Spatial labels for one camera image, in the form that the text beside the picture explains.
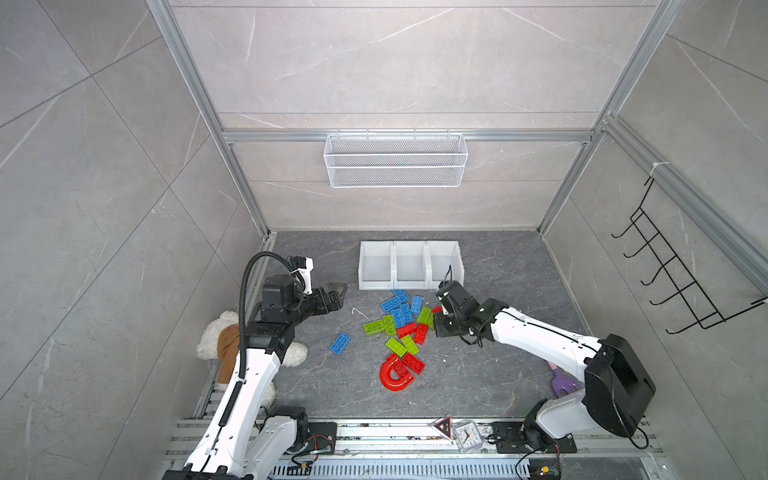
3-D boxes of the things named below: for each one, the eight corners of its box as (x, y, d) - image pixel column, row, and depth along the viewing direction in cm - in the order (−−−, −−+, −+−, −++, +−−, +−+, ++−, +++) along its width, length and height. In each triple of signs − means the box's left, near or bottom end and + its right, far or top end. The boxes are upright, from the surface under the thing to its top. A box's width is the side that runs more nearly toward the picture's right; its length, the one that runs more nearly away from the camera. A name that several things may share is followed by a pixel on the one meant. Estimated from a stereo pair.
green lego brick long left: (363, 336, 93) (362, 333, 91) (364, 318, 97) (364, 315, 95) (395, 336, 93) (395, 333, 92) (395, 318, 97) (395, 315, 96)
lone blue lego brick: (330, 350, 90) (328, 347, 89) (342, 333, 94) (341, 330, 92) (340, 356, 89) (339, 354, 87) (352, 339, 92) (351, 337, 91)
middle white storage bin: (392, 293, 103) (392, 282, 98) (392, 251, 115) (392, 240, 110) (428, 293, 103) (430, 282, 98) (424, 251, 115) (426, 240, 110)
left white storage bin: (358, 292, 103) (357, 280, 98) (362, 253, 115) (360, 241, 109) (393, 292, 104) (393, 281, 98) (393, 254, 115) (393, 241, 109)
